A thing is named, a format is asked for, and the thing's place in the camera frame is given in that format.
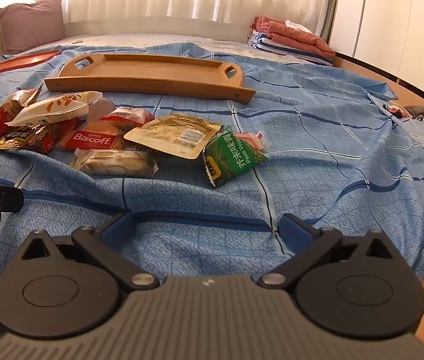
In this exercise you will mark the red biscuit packet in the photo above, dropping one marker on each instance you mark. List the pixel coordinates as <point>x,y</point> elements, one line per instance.
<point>92,140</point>

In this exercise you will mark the blue striped folded towel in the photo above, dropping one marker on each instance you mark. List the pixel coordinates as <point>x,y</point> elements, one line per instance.
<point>268,43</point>

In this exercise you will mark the small red white packet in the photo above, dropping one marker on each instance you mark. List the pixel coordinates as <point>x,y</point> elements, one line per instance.
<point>129,115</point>

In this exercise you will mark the white folded cloth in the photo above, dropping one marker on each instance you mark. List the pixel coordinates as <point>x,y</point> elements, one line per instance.
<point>298,26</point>

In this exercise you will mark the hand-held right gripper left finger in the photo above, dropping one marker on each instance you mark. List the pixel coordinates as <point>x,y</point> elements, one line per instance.
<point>120,227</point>

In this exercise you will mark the white wardrobe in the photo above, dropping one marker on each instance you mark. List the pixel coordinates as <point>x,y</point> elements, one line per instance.
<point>395,11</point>

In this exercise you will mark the wooden bed frame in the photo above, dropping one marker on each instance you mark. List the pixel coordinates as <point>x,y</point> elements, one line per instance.
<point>392,78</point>

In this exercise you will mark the wooden serving tray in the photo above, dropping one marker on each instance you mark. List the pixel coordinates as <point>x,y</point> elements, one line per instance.
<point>152,69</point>

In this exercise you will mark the orange-red plastic tray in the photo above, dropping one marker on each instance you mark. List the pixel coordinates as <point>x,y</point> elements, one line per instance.
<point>13,63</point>

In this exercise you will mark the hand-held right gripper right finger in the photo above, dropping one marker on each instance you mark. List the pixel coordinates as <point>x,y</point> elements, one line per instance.
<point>294,229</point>

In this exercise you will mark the gold foil pouch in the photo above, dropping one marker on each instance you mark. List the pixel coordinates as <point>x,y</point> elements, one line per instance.
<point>170,135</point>

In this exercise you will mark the purple pillow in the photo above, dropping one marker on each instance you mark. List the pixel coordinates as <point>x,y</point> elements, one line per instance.
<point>31,26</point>

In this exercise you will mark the folded orange and striped blankets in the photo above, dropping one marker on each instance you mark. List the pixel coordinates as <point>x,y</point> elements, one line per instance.
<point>302,39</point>

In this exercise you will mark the clear nut pastry packet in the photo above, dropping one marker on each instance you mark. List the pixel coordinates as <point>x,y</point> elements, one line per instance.
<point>114,163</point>

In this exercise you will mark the blue checked bedsheet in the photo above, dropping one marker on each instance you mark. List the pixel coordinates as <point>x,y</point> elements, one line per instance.
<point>309,157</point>

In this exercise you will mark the pink wafer packet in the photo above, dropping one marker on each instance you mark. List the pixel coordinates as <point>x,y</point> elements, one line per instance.
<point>249,139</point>

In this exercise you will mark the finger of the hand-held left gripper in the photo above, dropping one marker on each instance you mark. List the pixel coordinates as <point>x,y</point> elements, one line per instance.
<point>12,199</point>

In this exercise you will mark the green pea packet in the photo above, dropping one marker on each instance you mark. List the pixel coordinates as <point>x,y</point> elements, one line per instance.
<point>230,157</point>

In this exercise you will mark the cream bread packet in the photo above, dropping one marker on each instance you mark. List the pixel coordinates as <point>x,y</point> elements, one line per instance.
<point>54,108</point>

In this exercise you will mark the red peanut packet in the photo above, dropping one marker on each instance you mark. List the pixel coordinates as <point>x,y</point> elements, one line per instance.
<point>5,114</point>

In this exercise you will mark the dark red chocolate packet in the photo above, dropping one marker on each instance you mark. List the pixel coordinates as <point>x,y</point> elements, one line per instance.
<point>35,138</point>

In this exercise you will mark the beige quilted mattress pad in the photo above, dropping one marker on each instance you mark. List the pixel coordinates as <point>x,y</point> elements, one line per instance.
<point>159,43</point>

